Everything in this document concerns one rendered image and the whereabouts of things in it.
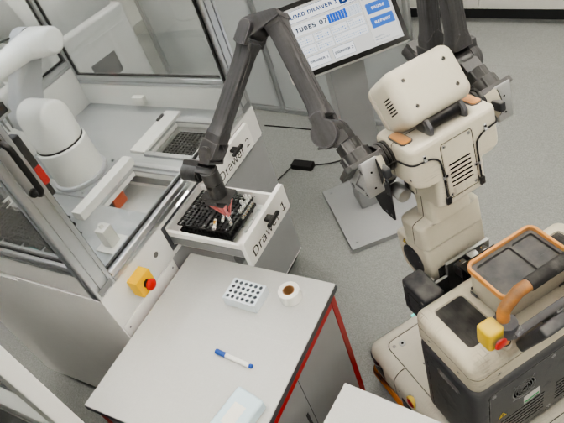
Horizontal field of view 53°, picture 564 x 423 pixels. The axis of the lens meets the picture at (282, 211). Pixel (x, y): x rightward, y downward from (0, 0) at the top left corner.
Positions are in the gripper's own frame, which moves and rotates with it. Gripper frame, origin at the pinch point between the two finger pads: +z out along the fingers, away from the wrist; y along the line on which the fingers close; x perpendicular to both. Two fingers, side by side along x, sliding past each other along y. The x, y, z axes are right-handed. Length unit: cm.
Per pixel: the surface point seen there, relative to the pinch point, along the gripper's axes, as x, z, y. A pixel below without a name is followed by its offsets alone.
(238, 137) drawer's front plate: -42.4, 5.9, 21.9
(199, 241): 8.2, 7.8, 9.5
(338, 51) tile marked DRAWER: -91, -3, -3
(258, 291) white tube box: 16.7, 14.7, -16.5
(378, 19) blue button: -108, -8, -15
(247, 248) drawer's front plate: 8.5, 4.3, -11.2
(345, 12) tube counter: -104, -14, -2
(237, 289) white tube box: 17.9, 14.7, -9.2
